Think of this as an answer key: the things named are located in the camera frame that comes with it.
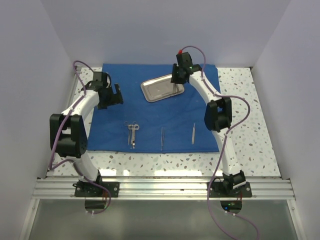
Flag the steel surgical scissors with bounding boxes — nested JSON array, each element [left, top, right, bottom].
[[127, 121, 140, 149]]

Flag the thin steel tweezers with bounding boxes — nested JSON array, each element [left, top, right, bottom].
[[161, 127, 165, 151]]

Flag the broad steel tweezers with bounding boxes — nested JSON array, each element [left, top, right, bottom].
[[191, 123, 196, 145]]

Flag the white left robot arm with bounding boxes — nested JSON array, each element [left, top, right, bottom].
[[49, 71, 124, 197]]

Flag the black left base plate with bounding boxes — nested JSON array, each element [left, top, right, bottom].
[[72, 180, 120, 198]]

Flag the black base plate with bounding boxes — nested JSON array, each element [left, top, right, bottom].
[[72, 180, 120, 198], [209, 181, 253, 198]]

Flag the stainless steel instrument tray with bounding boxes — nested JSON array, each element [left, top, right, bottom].
[[140, 74, 185, 103]]

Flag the aluminium mounting rail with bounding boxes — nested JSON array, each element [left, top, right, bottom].
[[32, 162, 293, 200]]

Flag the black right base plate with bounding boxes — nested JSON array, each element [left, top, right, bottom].
[[209, 181, 253, 198]]

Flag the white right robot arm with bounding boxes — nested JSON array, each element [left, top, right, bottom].
[[171, 50, 246, 197]]

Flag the blue surgical drape cloth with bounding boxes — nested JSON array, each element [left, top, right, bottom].
[[87, 63, 219, 153]]

